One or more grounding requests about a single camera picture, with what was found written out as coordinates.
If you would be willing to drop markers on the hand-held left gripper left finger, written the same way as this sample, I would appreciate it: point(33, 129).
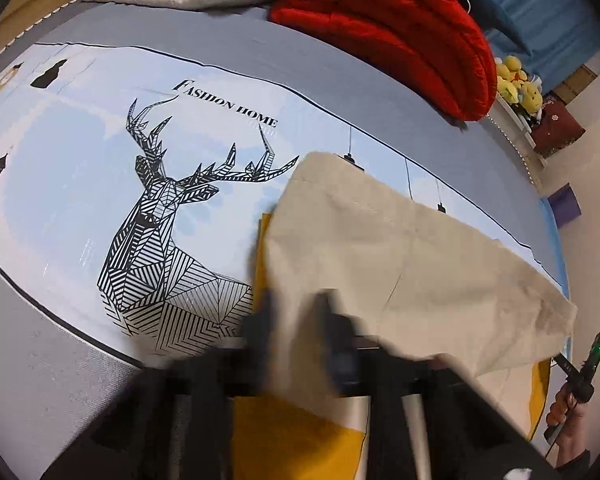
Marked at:
point(260, 340)

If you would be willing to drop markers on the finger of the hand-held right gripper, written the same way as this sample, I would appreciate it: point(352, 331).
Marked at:
point(565, 364)

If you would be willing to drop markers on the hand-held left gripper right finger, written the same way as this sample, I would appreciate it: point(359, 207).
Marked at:
point(337, 360)

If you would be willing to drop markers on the beige and orange garment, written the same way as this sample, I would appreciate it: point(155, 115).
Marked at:
point(405, 260)

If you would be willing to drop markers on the person's right hand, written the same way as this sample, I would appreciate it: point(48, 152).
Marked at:
point(572, 430)

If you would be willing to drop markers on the purple box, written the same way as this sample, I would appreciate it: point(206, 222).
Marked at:
point(565, 205)

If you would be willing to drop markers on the white window ledge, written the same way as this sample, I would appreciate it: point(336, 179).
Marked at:
point(522, 132)

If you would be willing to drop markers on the dark red cushion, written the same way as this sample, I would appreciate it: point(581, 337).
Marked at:
point(557, 125)

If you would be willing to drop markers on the yellow plush toy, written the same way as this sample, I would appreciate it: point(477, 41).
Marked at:
point(530, 95)
point(507, 80)

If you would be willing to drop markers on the printed grey blue bed sheet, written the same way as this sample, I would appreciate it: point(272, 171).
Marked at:
point(80, 135)

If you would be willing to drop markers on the red quilt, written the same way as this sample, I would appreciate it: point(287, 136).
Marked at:
point(380, 15)

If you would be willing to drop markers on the blue curtain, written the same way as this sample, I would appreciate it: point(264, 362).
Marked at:
point(530, 10)

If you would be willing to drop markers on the wooden bed frame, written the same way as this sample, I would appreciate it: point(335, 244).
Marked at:
point(25, 15)

